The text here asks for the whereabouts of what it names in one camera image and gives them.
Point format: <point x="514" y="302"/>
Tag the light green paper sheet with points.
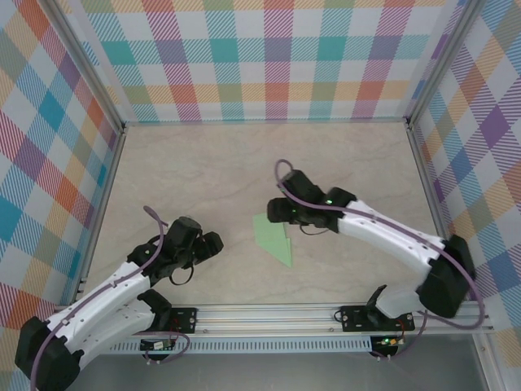
<point x="272" y="240"/>

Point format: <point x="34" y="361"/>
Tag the aluminium mounting rail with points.
<point x="264" y="319"/>

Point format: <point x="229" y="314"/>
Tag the small circuit board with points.
<point x="156" y="345"/>
<point x="388" y="341"/>

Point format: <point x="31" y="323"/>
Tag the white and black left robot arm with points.
<point x="110" y="305"/>

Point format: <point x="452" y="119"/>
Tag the left small circuit board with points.
<point x="156" y="345"/>

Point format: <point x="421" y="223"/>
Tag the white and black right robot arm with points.
<point x="386" y="242"/>

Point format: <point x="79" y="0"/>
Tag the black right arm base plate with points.
<point x="358" y="317"/>

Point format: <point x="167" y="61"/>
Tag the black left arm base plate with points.
<point x="185" y="319"/>

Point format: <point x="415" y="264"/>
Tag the aluminium frame leg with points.
<point x="486" y="362"/>

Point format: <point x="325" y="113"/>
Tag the aluminium side rail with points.
<point x="432" y="203"/>
<point x="102" y="203"/>

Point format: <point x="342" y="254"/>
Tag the right small circuit board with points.
<point x="388" y="341"/>

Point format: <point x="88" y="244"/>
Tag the aluminium frame post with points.
<point x="85" y="69"/>
<point x="443" y="61"/>

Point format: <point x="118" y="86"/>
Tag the aluminium frame crossbar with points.
<point x="264" y="121"/>

